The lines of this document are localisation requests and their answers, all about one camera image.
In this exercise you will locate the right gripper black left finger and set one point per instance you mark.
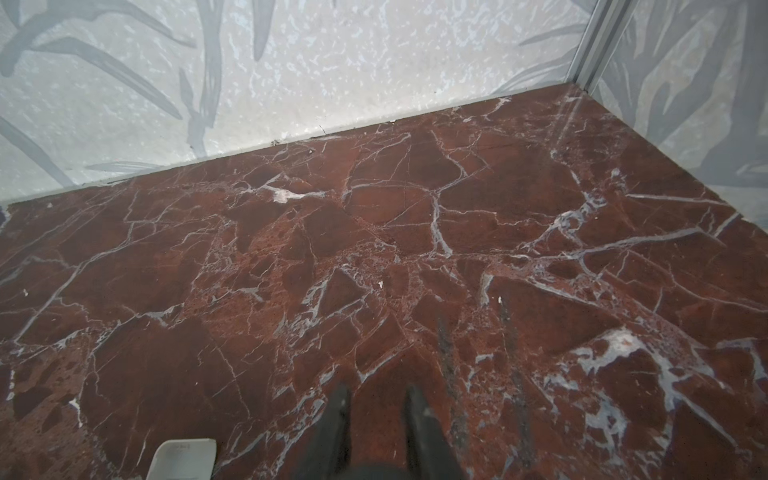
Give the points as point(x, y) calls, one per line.
point(329, 451)

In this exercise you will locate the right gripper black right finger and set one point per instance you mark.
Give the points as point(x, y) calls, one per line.
point(429, 454)

